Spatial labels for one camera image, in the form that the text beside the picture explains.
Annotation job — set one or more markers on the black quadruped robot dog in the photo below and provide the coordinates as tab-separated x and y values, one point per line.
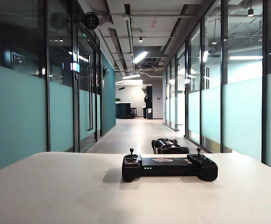
168	147

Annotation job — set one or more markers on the dark bar stool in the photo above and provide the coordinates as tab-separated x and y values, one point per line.
134	112

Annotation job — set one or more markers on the dark counter cabinet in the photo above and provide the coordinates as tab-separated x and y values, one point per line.
122	110

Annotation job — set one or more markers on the black ceiling spot lamp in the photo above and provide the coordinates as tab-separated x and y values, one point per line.
140	39

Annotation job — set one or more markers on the black pendant ceiling lamp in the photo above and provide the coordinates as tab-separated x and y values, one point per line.
250	11

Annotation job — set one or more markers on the lit wall tablet panel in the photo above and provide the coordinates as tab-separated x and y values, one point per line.
75	67

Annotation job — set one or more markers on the black remote control with sticker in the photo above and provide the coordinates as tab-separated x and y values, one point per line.
163	170

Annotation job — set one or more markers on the round black hanging sign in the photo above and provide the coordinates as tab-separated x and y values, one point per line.
90	20

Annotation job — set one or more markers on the long linear ceiling light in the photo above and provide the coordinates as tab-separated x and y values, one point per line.
140	57

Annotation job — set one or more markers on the small black wall fixture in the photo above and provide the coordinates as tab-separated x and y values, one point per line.
106	72

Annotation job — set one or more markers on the tall black machine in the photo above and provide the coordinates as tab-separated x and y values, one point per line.
148	102

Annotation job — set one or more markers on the small green potted plant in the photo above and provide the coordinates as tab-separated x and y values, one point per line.
117	100

